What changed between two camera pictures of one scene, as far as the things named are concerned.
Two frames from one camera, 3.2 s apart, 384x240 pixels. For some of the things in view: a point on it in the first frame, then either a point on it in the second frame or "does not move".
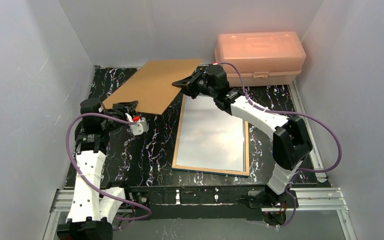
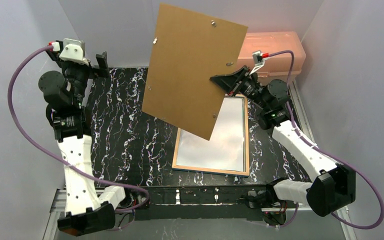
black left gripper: [121, 110] → [92, 68]
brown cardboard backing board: [151, 84] → [188, 49]
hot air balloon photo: [210, 137] does not move
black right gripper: [193, 84] → [240, 81]
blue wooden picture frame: [206, 170] does not move
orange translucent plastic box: [265, 58] does not move
